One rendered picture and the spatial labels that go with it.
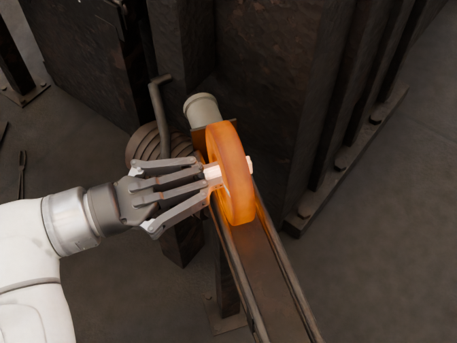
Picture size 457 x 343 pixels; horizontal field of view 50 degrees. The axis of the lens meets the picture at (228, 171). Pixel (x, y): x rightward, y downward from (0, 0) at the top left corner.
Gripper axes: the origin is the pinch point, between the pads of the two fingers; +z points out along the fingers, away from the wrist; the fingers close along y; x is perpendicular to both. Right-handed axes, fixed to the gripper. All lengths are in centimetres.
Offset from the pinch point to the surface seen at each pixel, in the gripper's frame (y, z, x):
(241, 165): 3.4, 1.3, 6.3
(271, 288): 16.6, 0.5, -6.6
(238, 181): 5.0, 0.2, 5.3
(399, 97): -48, 69, -70
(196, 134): -7.8, -2.6, 0.3
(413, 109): -47, 75, -78
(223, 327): 4, -9, -70
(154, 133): -23.8, -9.5, -17.2
